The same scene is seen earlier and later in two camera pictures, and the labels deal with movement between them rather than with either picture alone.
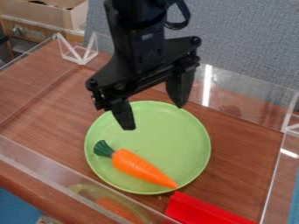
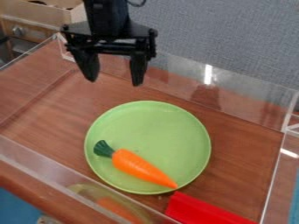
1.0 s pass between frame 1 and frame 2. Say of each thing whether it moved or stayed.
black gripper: moved
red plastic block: stayed
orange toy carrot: stayed
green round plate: stayed
